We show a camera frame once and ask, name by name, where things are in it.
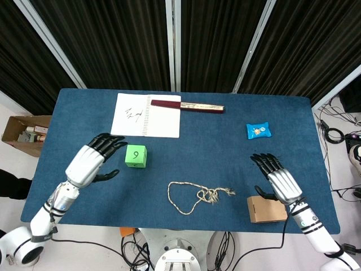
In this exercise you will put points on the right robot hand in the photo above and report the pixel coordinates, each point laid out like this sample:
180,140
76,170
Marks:
283,182

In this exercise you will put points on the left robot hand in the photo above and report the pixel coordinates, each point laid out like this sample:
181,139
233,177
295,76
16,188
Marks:
84,165

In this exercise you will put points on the green cube with number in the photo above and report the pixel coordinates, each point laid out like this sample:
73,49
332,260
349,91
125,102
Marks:
136,156

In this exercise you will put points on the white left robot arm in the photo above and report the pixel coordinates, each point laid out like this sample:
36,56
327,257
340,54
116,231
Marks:
42,220

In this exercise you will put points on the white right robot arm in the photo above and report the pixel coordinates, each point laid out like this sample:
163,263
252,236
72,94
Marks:
318,228

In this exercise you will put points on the small brown cardboard box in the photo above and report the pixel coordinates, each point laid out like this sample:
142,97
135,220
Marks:
265,210

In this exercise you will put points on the blue snack packet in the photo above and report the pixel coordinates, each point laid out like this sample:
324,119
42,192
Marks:
258,131

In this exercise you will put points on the open cardboard box with items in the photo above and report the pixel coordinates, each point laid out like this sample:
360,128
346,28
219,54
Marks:
25,134

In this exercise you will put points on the orange object under table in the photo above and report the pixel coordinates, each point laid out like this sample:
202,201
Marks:
127,231

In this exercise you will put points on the white spiral notebook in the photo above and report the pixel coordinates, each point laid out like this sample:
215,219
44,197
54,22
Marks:
146,115

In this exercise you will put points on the blue table mat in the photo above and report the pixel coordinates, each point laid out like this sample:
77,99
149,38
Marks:
180,158

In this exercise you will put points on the dark red folding fan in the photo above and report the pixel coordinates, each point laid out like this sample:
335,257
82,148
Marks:
187,105

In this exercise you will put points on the white robot torso base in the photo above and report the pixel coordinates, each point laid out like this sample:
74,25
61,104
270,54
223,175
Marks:
177,254

